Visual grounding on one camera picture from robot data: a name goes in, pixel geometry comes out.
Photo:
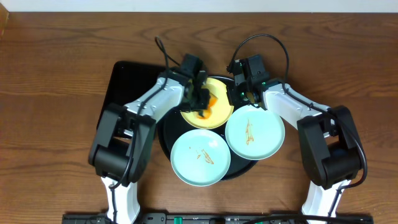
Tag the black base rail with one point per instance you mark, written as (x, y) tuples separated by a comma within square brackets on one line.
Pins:
[(286, 217)]

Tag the black round tray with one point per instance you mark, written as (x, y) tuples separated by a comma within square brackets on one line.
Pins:
[(173, 125)]

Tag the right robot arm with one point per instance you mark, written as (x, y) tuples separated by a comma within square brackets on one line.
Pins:
[(331, 151)]

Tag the light blue plate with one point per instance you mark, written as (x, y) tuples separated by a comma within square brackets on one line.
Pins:
[(200, 157), (254, 133)]

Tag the light blue plate front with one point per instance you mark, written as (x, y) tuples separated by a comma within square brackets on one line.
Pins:
[(200, 157)]

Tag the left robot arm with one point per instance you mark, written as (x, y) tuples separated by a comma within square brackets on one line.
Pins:
[(121, 148)]

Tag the black rectangular tray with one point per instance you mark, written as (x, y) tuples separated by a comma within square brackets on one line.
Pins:
[(128, 82)]

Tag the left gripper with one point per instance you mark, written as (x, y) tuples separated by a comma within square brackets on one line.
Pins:
[(202, 101)]

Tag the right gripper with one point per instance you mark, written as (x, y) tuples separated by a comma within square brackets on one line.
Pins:
[(234, 99)]

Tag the yellow plate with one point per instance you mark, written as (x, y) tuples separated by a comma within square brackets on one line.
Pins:
[(221, 111)]

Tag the green and yellow sponge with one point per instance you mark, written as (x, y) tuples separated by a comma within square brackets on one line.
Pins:
[(205, 114)]

